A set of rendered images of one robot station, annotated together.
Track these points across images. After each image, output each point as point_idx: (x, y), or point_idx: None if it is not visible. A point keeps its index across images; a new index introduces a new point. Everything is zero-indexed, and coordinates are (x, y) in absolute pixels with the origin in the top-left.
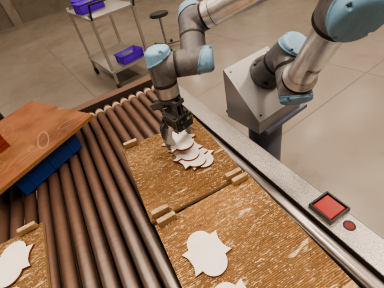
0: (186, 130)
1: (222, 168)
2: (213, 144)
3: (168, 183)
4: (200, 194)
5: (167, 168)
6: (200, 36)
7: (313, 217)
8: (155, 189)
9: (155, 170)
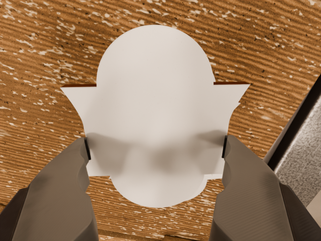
0: (227, 153)
1: (185, 215)
2: (253, 150)
3: (48, 162)
4: (98, 226)
5: (72, 116)
6: None
7: None
8: (5, 150)
9: (31, 86)
